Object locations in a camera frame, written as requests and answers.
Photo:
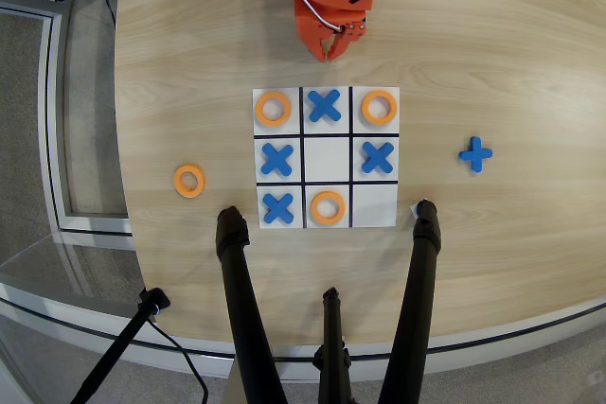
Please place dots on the white tic-tac-toe board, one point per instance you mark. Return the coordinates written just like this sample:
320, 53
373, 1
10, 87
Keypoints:
326, 158

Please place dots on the black pole with clamp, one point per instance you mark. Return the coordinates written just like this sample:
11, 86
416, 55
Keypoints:
118, 347

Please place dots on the small white sticker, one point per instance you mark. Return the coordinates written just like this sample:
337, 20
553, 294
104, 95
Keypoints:
413, 209

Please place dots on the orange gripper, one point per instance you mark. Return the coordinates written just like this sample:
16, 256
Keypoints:
316, 26

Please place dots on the white floor frame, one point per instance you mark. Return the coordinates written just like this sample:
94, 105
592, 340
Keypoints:
49, 139

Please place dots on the thin black tripod leg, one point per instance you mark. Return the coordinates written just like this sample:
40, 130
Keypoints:
333, 328

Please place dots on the blue foam cross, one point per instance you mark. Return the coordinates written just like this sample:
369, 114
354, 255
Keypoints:
475, 154
278, 208
378, 158
325, 106
277, 159

